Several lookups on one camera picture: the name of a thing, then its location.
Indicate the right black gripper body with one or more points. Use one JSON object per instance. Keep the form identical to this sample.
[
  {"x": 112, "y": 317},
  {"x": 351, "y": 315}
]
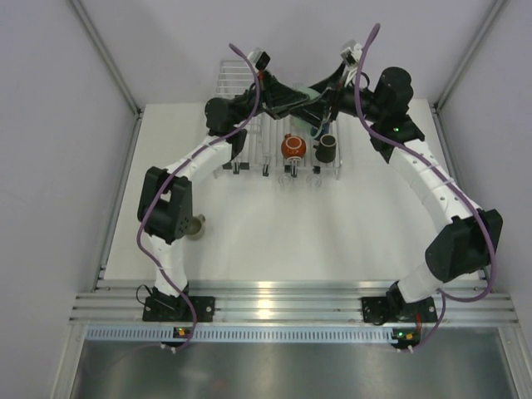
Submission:
[{"x": 339, "y": 97}]

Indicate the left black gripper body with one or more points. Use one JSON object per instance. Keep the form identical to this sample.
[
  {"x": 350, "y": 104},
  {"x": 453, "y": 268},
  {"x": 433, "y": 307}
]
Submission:
[{"x": 266, "y": 101}]

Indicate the dark blue mug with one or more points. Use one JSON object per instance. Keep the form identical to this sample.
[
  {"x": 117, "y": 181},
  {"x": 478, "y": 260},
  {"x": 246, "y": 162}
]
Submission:
[{"x": 325, "y": 126}]

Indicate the teal mug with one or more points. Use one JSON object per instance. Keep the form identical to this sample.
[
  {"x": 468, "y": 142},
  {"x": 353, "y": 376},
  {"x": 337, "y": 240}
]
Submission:
[{"x": 305, "y": 118}]

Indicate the brown mug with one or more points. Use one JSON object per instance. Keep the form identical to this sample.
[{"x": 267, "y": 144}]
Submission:
[{"x": 325, "y": 149}]

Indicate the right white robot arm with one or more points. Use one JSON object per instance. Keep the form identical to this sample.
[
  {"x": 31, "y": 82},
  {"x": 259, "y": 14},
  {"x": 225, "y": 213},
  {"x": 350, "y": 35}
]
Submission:
[{"x": 466, "y": 235}]

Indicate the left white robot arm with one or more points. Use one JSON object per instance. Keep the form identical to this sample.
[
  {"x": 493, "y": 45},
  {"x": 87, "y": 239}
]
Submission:
[{"x": 166, "y": 202}]

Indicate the grey-green small cup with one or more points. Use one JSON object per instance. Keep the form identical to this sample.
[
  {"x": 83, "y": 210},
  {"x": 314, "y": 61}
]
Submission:
[{"x": 196, "y": 227}]

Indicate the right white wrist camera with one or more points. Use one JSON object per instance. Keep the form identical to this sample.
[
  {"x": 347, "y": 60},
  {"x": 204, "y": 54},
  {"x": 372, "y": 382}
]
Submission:
[{"x": 351, "y": 53}]

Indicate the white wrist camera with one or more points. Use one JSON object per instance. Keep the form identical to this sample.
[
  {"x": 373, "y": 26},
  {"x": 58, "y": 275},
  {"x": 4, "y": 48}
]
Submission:
[
  {"x": 351, "y": 53},
  {"x": 259, "y": 59}
]

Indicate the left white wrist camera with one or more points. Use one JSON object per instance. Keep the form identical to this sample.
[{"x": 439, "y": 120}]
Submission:
[{"x": 259, "y": 59}]

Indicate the tall white wire rack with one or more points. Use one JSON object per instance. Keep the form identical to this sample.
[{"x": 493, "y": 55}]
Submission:
[{"x": 233, "y": 79}]

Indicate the silver wire dish rack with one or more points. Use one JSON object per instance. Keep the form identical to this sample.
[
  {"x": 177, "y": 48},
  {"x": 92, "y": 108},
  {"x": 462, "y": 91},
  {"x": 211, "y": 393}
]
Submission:
[{"x": 275, "y": 132}]

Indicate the aluminium rail frame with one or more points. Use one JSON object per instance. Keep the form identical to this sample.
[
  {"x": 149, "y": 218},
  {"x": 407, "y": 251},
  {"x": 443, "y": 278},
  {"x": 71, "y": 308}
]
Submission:
[{"x": 289, "y": 302}]

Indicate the slotted cable duct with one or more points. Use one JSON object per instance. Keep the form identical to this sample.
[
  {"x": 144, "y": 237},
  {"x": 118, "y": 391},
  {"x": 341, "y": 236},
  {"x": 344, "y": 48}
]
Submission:
[{"x": 248, "y": 334}]

